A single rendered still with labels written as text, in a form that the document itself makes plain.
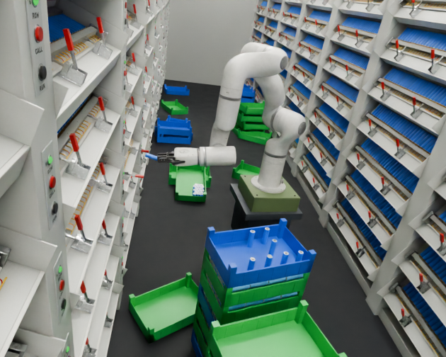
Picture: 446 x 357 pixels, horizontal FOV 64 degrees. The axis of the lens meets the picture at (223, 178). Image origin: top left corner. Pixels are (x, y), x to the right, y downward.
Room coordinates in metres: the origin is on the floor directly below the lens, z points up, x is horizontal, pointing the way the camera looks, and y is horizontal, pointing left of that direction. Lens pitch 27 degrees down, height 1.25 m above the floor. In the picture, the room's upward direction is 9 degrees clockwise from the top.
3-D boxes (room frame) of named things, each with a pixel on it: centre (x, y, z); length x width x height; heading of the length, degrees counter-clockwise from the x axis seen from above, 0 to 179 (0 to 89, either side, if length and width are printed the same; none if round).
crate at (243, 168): (2.50, -0.24, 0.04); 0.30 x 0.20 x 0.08; 71
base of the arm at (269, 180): (1.73, -0.25, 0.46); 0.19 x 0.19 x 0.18
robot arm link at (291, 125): (1.71, -0.27, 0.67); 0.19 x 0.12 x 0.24; 47
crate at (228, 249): (0.94, -0.15, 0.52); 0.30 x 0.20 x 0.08; 116
